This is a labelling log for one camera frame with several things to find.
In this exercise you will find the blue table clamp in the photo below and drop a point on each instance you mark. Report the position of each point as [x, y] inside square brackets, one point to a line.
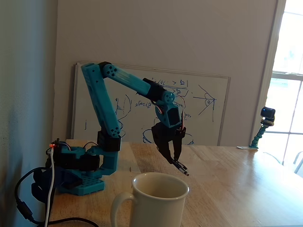
[41, 189]

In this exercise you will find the white ceramic mug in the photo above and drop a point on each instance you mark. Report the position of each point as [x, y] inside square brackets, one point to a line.
[156, 210]

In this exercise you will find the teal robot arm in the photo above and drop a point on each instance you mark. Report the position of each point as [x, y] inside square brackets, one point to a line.
[99, 94]

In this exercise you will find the whiteboard with blue writing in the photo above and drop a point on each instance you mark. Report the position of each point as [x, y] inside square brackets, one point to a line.
[208, 118]

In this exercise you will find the blue black pen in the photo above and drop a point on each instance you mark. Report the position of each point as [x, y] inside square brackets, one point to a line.
[181, 168]

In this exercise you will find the white framed window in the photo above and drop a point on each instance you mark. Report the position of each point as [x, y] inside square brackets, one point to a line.
[288, 71]

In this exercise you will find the black action camera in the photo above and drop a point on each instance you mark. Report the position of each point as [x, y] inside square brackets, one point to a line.
[268, 113]

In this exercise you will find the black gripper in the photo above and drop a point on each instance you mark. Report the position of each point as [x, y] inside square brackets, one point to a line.
[163, 135]

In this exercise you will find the teal flexible camera mount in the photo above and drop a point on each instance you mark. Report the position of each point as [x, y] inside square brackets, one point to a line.
[258, 137]

